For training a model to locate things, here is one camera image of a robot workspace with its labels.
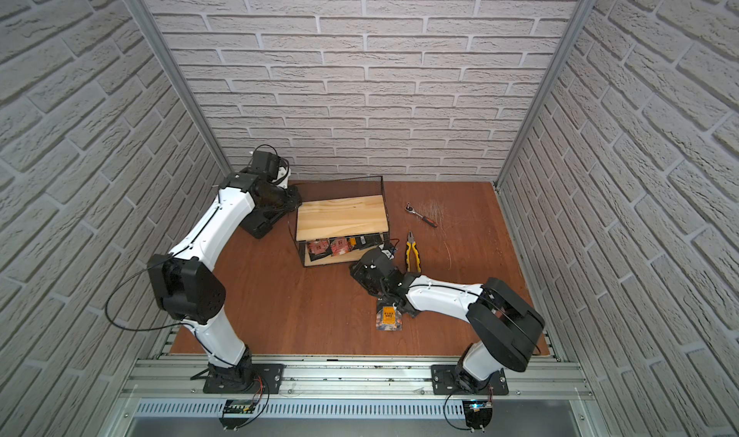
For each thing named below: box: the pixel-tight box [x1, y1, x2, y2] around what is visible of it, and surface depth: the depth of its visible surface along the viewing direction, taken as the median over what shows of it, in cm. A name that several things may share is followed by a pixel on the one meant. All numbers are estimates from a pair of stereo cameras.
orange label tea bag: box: [375, 304, 404, 332], surface depth 85 cm
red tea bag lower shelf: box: [306, 237, 332, 257], surface depth 99 cm
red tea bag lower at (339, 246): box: [330, 236, 350, 258], surface depth 99 cm
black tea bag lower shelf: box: [355, 233, 383, 251], surface depth 101 cm
